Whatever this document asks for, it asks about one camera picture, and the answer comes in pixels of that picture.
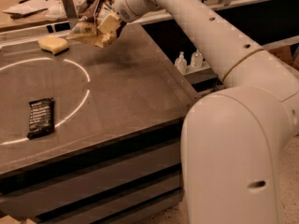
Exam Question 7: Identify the metal railing shelf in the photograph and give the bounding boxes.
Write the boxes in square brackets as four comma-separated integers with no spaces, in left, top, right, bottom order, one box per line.
[184,62,217,84]

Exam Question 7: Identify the white papers on desk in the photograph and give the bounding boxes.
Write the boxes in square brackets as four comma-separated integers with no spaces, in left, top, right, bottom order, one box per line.
[3,0,59,15]

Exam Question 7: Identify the black snack bar wrapper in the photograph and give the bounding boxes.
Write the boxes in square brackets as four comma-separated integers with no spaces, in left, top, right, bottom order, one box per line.
[27,97,55,140]

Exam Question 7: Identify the yellow sponge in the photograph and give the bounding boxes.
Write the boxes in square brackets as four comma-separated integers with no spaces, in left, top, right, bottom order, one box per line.
[38,36,69,55]

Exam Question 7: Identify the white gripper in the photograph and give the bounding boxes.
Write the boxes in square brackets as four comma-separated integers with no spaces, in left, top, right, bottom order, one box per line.
[97,0,161,34]

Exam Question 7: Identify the clear sanitizer bottle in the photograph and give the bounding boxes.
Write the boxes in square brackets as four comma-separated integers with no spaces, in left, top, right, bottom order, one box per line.
[191,49,204,69]
[175,51,187,75]

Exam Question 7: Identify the grey metal bracket post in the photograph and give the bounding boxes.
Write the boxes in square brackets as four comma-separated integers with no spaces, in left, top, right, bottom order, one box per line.
[62,0,78,29]

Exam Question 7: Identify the left clear sanitizer bottle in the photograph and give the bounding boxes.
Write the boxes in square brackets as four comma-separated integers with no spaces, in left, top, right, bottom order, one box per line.
[175,51,187,75]

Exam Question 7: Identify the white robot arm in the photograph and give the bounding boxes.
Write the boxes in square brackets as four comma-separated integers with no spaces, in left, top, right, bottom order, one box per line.
[113,0,299,224]

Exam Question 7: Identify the grey drawer cabinet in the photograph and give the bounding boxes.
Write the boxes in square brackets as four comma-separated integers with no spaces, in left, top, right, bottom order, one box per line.
[0,119,181,224]

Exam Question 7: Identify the brown chip bag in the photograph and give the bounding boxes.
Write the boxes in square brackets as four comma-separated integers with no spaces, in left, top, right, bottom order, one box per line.
[67,0,126,48]

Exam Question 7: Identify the right clear sanitizer bottle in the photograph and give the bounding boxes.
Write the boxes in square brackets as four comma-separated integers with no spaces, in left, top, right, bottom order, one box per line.
[191,49,204,69]

